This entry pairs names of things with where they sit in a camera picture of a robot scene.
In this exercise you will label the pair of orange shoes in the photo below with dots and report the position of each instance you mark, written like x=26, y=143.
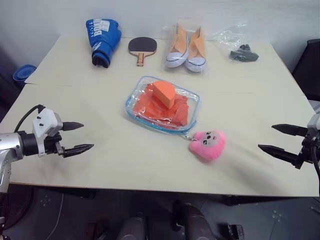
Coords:
x=209, y=67

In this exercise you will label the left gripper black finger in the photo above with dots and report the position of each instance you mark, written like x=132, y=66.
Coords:
x=72, y=125
x=78, y=148

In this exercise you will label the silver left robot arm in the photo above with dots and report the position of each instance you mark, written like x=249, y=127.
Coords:
x=10, y=142

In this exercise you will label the orange white canvas shoe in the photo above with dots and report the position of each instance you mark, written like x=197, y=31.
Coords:
x=197, y=51
x=176, y=48

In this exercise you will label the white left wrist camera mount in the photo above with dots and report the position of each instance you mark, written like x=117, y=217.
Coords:
x=43, y=122

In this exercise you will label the black table tennis paddle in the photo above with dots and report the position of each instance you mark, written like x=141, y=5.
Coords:
x=142, y=45

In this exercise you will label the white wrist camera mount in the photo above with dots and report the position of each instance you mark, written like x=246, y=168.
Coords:
x=314, y=125
x=43, y=122

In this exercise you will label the orange foam block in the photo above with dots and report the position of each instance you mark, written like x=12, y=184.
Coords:
x=162, y=93

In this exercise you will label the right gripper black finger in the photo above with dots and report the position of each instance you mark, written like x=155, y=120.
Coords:
x=290, y=129
x=278, y=152

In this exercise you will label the crumpled clear plastic bag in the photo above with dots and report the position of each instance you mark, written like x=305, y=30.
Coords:
x=225, y=37

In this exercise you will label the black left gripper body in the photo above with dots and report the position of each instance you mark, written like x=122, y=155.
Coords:
x=51, y=145

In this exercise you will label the clear blue-trimmed pouch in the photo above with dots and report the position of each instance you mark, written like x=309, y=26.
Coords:
x=132, y=100

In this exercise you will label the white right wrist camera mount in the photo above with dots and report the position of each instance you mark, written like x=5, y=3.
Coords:
x=314, y=125

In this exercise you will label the dark rounded shape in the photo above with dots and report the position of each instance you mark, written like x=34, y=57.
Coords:
x=192, y=222
x=132, y=228

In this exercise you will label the blue boxing glove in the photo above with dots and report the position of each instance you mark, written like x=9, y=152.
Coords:
x=103, y=40

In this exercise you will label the dark grey folded cloth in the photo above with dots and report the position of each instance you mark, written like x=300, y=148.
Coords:
x=243, y=55

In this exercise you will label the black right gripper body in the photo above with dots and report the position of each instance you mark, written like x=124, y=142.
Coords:
x=309, y=148

